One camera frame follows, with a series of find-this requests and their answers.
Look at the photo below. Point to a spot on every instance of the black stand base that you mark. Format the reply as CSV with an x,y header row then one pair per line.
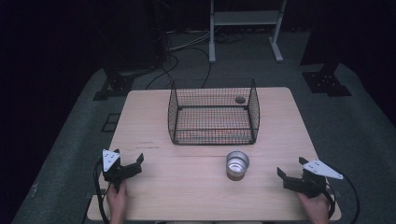
x,y
113,88
327,82

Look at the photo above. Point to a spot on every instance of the person's right hand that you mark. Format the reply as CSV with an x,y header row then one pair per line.
x,y
316,208

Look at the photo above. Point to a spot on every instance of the small dark round cap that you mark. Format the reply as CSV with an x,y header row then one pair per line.
x,y
240,100

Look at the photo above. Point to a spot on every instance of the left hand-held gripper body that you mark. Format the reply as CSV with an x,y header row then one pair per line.
x,y
120,172

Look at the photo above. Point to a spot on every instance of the black square floor frame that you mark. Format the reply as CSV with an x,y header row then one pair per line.
x,y
110,123

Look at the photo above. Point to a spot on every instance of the silver metal can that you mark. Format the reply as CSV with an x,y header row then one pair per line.
x,y
237,166

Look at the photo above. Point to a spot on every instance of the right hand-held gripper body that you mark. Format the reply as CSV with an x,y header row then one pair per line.
x,y
308,185

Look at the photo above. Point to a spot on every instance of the white metal desk frame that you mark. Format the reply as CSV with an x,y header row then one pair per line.
x,y
212,37

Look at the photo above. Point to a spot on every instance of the person's left hand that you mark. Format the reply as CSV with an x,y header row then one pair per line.
x,y
117,199

